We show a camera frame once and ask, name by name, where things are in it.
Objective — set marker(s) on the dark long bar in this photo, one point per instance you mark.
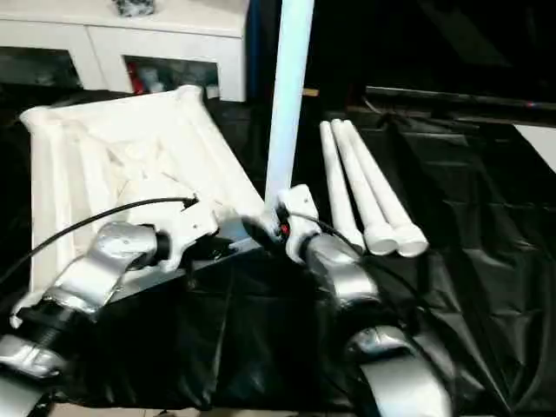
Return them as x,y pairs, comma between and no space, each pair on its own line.
456,97

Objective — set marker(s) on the dark bundle on cabinet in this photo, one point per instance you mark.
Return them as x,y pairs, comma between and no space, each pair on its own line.
134,8

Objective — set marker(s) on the white plastic table top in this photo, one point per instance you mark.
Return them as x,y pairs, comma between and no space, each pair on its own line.
108,143

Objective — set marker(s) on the white glass-door cabinet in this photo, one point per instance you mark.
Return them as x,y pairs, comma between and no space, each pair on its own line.
165,39

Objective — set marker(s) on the white plastic table leg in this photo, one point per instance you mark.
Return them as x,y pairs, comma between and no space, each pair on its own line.
381,187
359,182
339,182
289,87

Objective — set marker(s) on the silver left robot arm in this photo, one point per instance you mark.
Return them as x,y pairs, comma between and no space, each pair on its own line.
121,247

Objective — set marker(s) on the black table mat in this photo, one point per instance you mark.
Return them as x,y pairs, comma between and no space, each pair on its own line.
260,339

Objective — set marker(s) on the white flat board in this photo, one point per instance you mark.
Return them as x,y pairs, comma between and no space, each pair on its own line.
538,145

